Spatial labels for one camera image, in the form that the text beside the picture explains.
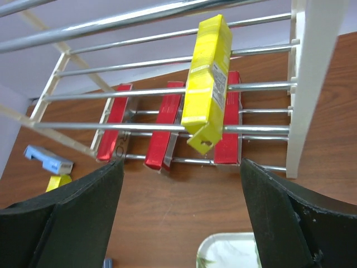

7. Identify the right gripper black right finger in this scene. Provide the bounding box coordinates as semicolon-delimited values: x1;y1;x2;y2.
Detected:
240;159;356;267

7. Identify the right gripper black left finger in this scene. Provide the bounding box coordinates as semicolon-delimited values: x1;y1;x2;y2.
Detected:
1;161;124;267

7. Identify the yellow toothpaste box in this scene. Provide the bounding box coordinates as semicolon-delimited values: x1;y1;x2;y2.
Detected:
46;174;72;192
181;15;233;155

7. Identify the red toothpaste box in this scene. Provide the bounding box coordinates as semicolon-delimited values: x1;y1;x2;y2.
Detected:
143;81;186;173
92;96;135;162
213;71;243;166

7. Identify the cream metal-rod shelf rack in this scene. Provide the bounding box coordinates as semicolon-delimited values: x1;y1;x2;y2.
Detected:
1;1;349;178

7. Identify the blue toothpaste box centre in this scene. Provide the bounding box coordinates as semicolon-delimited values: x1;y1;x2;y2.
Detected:
103;258;113;268

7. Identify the light blue toothpaste box far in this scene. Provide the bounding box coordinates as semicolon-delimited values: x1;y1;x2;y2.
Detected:
24;145;74;175

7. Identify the leaf-pattern serving tray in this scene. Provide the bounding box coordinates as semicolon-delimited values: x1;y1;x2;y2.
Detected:
196;232;262;268

